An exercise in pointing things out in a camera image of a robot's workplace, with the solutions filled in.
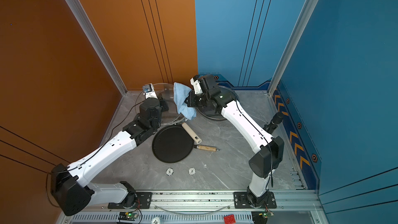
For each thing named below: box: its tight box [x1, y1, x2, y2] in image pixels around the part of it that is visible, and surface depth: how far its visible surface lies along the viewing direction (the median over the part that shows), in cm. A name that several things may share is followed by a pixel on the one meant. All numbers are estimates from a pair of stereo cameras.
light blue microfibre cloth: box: [173, 81, 197, 121], surface depth 74 cm
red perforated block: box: [223, 214, 236, 224], surface depth 69 cm
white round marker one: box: [188, 168, 196, 176], surface depth 84 cm
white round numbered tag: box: [151, 216, 161, 224], surface depth 65 cm
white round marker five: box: [165, 168, 174, 176], surface depth 84 cm
